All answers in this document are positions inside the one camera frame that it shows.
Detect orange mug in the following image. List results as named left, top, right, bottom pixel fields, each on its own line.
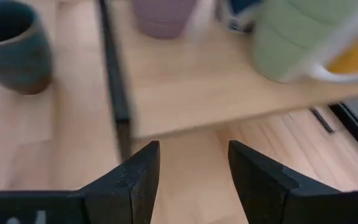
left=326, top=34, right=358, bottom=75

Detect wooden shelf black metal legs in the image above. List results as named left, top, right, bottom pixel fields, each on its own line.
left=98, top=0, right=358, bottom=162

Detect dark green brown mug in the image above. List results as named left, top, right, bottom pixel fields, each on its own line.
left=0, top=0, right=54, bottom=96

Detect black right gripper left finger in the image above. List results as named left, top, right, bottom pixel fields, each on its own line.
left=78, top=139, right=161, bottom=224

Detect green mug white handle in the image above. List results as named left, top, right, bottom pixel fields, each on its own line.
left=252, top=0, right=358, bottom=84

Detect white blue patterned mug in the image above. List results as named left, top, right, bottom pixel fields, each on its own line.
left=218, top=0, right=262, bottom=34

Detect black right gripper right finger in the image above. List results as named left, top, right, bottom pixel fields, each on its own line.
left=227, top=139, right=343, bottom=224

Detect small purple mug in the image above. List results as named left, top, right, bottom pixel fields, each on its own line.
left=131, top=0, right=198, bottom=40

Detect black aluminium table frame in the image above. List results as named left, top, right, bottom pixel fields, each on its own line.
left=308, top=102, right=358, bottom=166

